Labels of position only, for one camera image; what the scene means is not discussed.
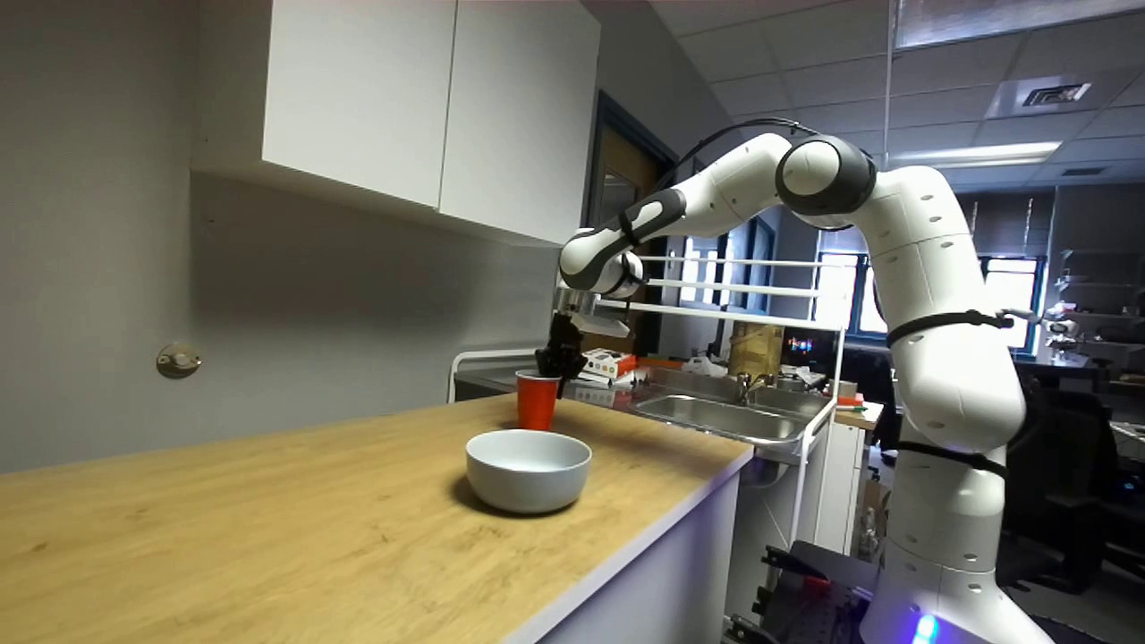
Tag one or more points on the window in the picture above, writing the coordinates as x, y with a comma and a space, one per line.
1015, 291

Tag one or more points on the ceiling light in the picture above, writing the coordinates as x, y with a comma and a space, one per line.
975, 154

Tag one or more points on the ceiling air vent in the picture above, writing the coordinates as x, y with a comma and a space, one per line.
1057, 94

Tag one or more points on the monitor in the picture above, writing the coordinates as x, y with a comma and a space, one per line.
799, 344

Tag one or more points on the round metal wall fitting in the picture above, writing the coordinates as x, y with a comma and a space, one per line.
178, 360

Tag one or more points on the white ceramic bowl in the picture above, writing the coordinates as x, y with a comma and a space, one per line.
528, 474

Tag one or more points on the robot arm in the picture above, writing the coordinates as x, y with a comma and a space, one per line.
948, 295

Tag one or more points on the steel sink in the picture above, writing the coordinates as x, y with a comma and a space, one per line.
716, 419

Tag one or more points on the orange and white box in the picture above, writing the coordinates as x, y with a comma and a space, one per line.
610, 362

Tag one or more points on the white wall cabinet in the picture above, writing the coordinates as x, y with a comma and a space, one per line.
376, 98

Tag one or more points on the black office chair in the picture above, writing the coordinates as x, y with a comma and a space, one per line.
1073, 465

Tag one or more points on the dark framed door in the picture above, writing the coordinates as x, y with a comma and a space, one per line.
622, 170

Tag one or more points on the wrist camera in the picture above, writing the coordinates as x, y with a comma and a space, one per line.
601, 324

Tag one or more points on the white frame sink unit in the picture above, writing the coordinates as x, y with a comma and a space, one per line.
809, 465

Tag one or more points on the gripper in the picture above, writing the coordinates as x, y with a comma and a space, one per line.
566, 333

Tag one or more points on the red plastic cup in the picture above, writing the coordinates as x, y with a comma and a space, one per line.
537, 404

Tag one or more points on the white cabinet door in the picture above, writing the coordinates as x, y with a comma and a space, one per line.
523, 116
358, 89

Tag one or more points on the steel tap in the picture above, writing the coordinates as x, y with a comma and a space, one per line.
745, 386

